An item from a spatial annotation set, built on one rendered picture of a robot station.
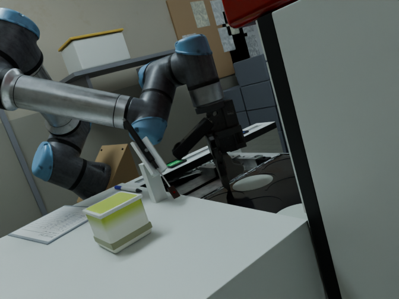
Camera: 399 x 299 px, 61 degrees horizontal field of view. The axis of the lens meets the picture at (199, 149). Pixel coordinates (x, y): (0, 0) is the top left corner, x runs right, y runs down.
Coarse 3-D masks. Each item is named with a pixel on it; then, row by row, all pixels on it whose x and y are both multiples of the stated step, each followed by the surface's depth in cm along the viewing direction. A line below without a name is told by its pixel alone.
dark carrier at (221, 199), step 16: (288, 160) 91; (272, 176) 83; (288, 176) 80; (224, 192) 82; (240, 192) 79; (256, 192) 76; (272, 192) 73; (288, 192) 71; (256, 208) 68; (272, 208) 66
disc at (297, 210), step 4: (296, 204) 64; (300, 204) 64; (284, 208) 64; (288, 208) 64; (292, 208) 63; (296, 208) 63; (300, 208) 62; (280, 212) 63; (284, 212) 62; (288, 212) 62; (292, 212) 61; (296, 212) 61; (300, 212) 60; (304, 212) 60; (292, 216) 60; (296, 216) 60; (300, 216) 59; (304, 216) 59
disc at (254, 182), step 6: (264, 174) 86; (240, 180) 87; (246, 180) 85; (252, 180) 84; (258, 180) 83; (264, 180) 82; (270, 180) 80; (234, 186) 84; (240, 186) 82; (246, 186) 81; (252, 186) 80; (258, 186) 79
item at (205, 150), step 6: (252, 126) 120; (258, 126) 119; (264, 126) 114; (198, 150) 109; (204, 150) 107; (186, 156) 105; (192, 156) 105; (198, 156) 100; (186, 162) 98; (168, 168) 97; (174, 168) 95; (132, 180) 96; (138, 180) 95
